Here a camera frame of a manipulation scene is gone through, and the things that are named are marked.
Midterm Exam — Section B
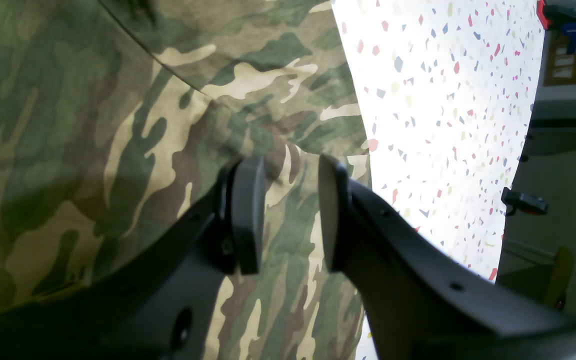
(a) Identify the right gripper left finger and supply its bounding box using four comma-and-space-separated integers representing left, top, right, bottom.
0, 156, 266, 360

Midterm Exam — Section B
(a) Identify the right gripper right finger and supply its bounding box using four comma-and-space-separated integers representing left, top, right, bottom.
318, 155, 576, 360

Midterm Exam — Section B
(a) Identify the camouflage T-shirt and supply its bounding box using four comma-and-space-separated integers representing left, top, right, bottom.
0, 0, 370, 360

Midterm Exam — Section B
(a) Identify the black clamp on table edge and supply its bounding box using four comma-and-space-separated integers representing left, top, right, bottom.
501, 187, 549, 217

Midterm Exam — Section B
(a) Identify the red corner clamp right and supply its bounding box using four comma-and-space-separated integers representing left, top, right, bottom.
536, 0, 576, 55

